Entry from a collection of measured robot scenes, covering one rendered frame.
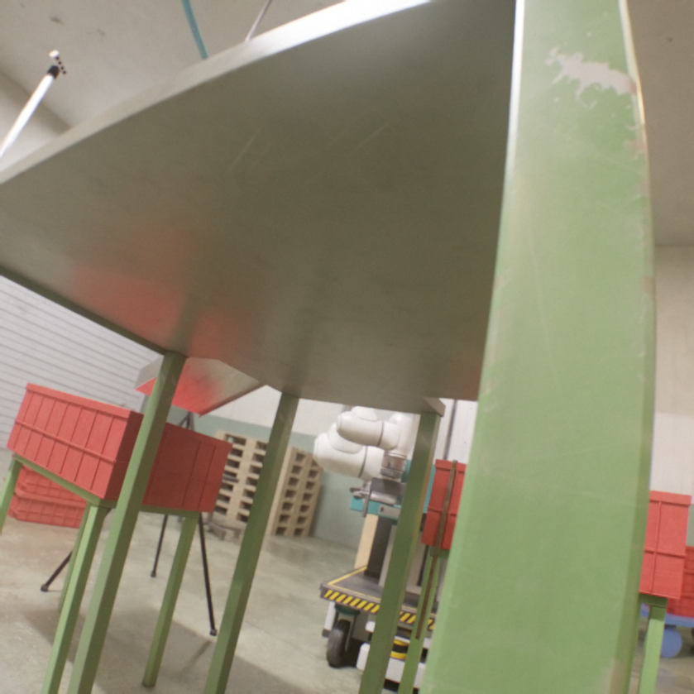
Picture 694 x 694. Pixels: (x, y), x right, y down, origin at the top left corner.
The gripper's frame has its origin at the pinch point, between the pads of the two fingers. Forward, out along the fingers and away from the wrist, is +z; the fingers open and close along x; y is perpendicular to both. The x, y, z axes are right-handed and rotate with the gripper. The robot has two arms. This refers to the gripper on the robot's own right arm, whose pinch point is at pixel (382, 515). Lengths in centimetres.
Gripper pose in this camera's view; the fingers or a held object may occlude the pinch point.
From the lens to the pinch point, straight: 167.7
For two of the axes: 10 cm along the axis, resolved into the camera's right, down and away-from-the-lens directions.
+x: -9.3, -1.3, 3.5
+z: -2.3, 9.3, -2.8
